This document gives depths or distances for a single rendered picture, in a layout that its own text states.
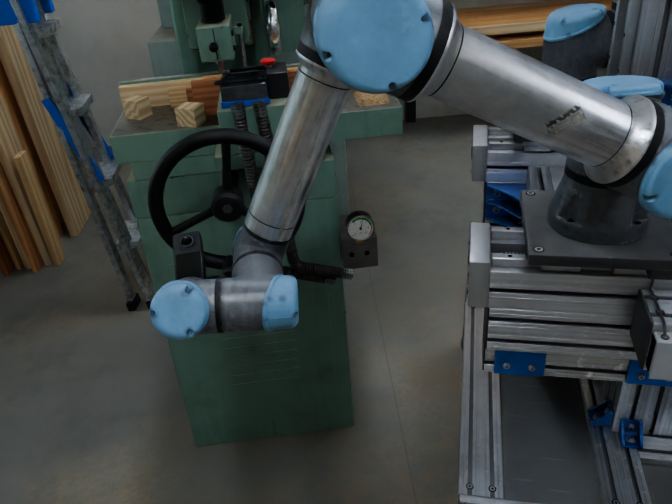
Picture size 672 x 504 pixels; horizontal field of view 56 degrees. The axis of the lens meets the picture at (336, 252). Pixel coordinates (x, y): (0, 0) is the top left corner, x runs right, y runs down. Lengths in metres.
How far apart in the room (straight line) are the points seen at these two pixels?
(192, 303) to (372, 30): 0.40
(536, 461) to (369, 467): 0.45
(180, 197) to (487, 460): 0.86
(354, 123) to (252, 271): 0.55
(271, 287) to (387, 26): 0.37
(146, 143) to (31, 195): 1.42
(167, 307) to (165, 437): 1.10
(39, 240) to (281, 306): 2.08
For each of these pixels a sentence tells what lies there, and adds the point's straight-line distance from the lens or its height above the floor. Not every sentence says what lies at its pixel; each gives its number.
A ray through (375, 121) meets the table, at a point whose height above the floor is 0.87.
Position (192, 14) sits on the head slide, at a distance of 1.53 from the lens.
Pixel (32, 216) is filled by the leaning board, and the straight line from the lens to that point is 2.80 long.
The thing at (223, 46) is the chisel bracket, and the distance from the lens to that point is 1.40.
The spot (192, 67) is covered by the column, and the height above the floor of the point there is 0.94.
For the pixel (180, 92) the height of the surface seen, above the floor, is 0.93.
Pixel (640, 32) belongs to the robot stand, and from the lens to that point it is 1.19.
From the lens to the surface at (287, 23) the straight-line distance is 1.60.
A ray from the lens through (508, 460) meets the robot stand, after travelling 1.49.
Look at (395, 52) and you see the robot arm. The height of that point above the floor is 1.17.
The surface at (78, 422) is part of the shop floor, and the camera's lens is 2.06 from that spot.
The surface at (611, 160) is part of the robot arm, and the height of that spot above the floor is 1.01.
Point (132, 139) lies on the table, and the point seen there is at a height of 0.89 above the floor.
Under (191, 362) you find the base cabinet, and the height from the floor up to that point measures 0.30.
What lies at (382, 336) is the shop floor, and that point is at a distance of 2.11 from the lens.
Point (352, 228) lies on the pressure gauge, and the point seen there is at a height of 0.66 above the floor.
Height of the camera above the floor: 1.33
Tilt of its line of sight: 31 degrees down
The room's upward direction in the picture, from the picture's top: 5 degrees counter-clockwise
